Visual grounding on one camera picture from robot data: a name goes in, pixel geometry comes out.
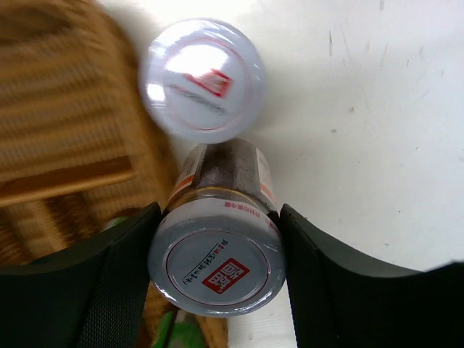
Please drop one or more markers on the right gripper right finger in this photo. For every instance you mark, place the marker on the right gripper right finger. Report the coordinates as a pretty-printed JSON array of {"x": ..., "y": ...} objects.
[{"x": 341, "y": 297}]

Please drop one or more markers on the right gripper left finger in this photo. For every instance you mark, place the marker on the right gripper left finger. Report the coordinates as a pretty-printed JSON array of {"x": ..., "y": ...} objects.
[{"x": 91, "y": 294}]

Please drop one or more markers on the white lid jar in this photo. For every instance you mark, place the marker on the white lid jar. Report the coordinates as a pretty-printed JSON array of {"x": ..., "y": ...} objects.
[
  {"x": 218, "y": 251},
  {"x": 202, "y": 80}
]

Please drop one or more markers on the brown wicker divided basket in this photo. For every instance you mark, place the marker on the brown wicker divided basket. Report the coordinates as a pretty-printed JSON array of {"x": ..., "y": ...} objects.
[{"x": 79, "y": 153}]

